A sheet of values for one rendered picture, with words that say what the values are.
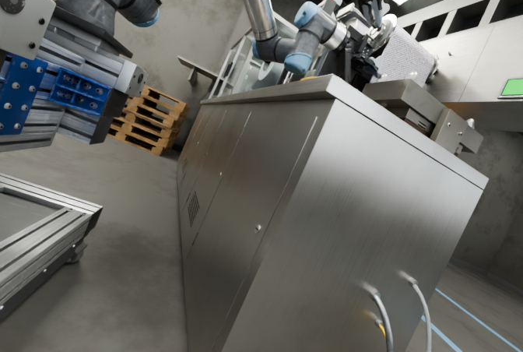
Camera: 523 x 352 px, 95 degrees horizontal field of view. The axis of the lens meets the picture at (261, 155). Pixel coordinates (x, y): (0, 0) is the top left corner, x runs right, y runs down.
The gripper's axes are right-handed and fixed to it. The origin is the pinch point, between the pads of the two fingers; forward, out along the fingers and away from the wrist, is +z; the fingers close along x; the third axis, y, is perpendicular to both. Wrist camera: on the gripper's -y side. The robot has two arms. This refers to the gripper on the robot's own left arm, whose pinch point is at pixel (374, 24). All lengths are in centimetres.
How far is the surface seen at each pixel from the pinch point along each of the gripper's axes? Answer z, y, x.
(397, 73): 18.4, 0.2, -4.6
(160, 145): 37, -114, 283
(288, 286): 43, -71, -30
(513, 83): 31.8, 18.5, -27.4
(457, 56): 23.3, 29.6, -5.7
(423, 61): 19.2, 13.5, -4.6
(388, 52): 10.1, -1.6, -4.6
